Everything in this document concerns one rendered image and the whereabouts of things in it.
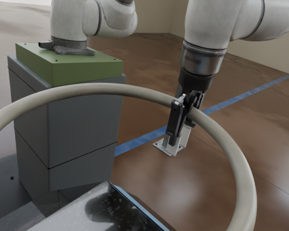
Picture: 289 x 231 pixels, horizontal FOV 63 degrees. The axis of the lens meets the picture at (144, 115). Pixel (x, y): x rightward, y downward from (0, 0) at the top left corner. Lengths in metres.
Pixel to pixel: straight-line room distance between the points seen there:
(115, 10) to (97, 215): 0.86
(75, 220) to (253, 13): 0.49
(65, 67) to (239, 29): 0.64
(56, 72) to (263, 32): 0.68
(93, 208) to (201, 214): 1.25
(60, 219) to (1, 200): 1.17
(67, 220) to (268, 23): 0.53
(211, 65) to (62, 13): 0.73
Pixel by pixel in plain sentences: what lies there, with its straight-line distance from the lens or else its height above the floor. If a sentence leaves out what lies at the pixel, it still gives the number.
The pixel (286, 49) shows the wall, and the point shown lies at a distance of 6.62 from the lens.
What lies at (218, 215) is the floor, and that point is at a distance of 1.71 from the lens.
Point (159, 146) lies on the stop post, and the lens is 2.06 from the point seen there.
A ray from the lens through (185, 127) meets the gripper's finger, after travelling 0.64.
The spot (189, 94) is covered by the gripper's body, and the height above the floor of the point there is 1.00.
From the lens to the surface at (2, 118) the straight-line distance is 0.51.
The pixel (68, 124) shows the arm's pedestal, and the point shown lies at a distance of 1.07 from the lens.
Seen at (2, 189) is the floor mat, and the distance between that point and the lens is 1.66.
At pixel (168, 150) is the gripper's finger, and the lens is 0.64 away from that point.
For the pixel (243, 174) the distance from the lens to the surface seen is 0.45.
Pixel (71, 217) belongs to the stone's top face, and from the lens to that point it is 0.45.
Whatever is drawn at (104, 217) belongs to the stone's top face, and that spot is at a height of 0.83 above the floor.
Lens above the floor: 1.19
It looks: 28 degrees down
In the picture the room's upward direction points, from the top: 12 degrees clockwise
